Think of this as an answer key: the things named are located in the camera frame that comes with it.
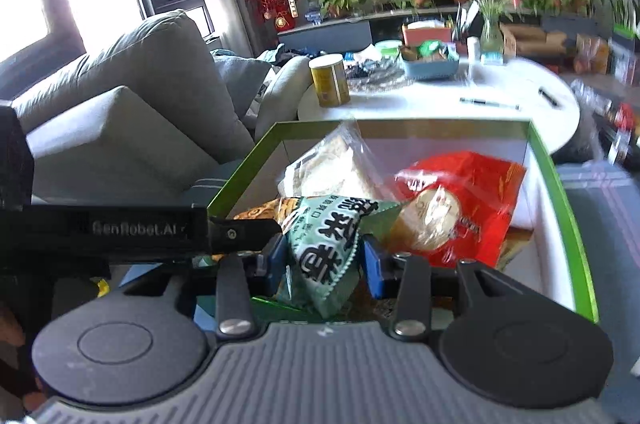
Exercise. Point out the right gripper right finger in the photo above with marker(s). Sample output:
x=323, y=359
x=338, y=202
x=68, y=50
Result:
x=404, y=278

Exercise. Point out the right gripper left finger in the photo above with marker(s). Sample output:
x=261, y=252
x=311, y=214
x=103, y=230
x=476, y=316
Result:
x=242, y=275

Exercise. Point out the tall red chip bag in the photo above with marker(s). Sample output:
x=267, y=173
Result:
x=457, y=205

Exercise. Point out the green cracker snack bag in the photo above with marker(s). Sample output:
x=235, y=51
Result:
x=323, y=233

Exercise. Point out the clear toast bread pack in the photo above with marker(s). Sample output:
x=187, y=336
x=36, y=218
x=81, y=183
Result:
x=340, y=164

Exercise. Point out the green cardboard box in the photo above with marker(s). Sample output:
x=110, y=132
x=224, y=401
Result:
x=553, y=263

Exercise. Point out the grey sofa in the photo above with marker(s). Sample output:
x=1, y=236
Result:
x=156, y=118

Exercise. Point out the black pen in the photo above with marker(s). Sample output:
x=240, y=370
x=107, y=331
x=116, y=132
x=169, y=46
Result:
x=488, y=103

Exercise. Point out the blue striped tablecloth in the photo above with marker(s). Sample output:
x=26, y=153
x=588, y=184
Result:
x=605, y=201

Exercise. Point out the blue snack basket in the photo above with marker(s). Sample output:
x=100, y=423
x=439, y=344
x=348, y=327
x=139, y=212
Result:
x=437, y=66

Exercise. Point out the white round coffee table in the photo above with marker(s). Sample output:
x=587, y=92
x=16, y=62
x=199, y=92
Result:
x=517, y=83

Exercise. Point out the yellow tin can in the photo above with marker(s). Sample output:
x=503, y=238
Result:
x=329, y=77

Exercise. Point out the black marker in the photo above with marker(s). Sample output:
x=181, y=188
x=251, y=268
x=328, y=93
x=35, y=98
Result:
x=553, y=102

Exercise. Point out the orange tissue box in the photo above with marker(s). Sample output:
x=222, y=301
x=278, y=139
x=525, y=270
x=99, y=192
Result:
x=417, y=33

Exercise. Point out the grey tv cabinet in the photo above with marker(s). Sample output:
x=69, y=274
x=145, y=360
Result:
x=354, y=34

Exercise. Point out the open cardboard box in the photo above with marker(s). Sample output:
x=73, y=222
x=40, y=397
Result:
x=529, y=41

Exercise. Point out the glass vase with plant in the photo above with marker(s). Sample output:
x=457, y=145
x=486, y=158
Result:
x=491, y=38

